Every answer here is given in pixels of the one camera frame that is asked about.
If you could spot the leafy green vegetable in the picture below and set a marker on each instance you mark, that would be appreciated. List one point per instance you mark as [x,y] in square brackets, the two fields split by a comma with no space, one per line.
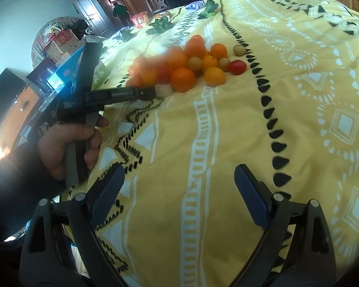
[209,9]
[160,25]
[125,34]

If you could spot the small peeled sugarcane piece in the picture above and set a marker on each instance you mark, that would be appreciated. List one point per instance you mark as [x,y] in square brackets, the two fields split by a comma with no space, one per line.
[164,89]

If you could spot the brown longan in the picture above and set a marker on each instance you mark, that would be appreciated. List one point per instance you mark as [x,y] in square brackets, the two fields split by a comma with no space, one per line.
[224,63]
[239,50]
[195,63]

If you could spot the person's left hand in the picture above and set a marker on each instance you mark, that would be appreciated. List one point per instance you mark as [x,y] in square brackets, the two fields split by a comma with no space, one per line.
[55,146]

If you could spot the black screen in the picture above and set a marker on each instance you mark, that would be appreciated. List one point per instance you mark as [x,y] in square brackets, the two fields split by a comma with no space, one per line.
[4,91]

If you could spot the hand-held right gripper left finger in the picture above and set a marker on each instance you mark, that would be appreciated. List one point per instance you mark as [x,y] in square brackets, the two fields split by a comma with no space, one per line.
[107,194]

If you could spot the red printed box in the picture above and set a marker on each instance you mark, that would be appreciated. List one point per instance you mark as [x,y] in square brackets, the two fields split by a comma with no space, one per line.
[139,19]

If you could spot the person's left forearm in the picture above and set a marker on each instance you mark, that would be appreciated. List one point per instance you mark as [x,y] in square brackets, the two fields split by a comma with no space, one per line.
[15,191]

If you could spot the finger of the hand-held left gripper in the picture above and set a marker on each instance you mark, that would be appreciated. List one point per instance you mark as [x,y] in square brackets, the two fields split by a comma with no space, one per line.
[148,92]

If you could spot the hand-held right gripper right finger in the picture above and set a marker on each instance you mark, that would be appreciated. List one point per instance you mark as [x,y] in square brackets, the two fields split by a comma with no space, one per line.
[252,194]

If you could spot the red cherry tomato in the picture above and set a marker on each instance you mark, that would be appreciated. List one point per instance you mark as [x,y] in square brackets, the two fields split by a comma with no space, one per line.
[164,74]
[237,67]

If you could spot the pile of oranges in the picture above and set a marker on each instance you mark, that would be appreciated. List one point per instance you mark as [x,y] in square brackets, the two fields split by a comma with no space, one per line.
[183,80]

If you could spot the brown wooden door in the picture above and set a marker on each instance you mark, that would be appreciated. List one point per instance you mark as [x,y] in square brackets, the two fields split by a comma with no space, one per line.
[86,3]

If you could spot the stack of cardboard boxes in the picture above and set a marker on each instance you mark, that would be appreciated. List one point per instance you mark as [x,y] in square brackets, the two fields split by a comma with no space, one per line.
[61,40]

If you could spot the blue green printed box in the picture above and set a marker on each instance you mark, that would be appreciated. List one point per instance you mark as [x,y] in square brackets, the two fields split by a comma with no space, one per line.
[67,68]

